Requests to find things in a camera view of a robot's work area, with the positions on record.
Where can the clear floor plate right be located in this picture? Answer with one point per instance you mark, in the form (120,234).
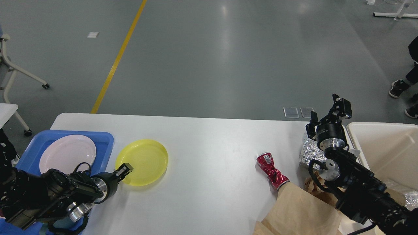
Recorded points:
(306,112)

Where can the beige plastic bin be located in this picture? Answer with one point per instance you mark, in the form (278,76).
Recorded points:
(390,150)

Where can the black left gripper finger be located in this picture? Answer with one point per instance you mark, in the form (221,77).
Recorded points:
(122,173)
(124,165)

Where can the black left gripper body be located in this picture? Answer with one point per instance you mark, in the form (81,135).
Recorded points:
(107,183)

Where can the brown paper bag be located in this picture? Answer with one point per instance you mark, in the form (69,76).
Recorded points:
(296,212)

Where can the white stand base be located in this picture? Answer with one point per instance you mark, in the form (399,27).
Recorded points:
(401,12)

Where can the person's black sneaker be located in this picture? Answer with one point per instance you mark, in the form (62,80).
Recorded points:
(397,88)

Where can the white paper scrap on floor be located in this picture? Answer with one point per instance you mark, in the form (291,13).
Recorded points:
(92,34)

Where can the crumpled aluminium foil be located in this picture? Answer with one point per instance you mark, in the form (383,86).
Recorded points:
(310,151)

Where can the foil inside bin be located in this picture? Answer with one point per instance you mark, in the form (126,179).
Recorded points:
(403,195)

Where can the clear floor plate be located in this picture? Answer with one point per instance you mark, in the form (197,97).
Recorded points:
(291,112)
(306,112)

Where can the crumpled brown paper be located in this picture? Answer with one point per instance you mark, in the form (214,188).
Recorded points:
(311,187)

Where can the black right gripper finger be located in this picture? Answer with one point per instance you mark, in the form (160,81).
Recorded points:
(311,126)
(340,110)

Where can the dark green mug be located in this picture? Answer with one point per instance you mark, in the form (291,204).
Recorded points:
(66,223)

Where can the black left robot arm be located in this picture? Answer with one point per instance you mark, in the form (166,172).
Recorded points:
(62,201)

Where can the blue plastic tray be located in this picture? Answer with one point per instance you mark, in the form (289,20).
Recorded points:
(30,159)

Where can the yellow plastic plate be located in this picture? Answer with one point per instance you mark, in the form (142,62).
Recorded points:
(149,160)

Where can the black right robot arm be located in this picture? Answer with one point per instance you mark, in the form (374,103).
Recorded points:
(360,195)

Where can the pink round plate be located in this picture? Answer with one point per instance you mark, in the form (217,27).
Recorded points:
(66,153)

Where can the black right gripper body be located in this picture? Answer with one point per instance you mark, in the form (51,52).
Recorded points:
(330,135)

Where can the clear floor plate left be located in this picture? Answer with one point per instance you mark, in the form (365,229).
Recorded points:
(291,112)

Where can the white chair frame with casters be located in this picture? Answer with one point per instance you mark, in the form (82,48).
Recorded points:
(14,69)

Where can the crushed red soda can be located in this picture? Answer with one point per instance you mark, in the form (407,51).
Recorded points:
(266,163)

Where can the white side table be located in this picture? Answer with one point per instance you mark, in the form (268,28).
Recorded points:
(6,112)

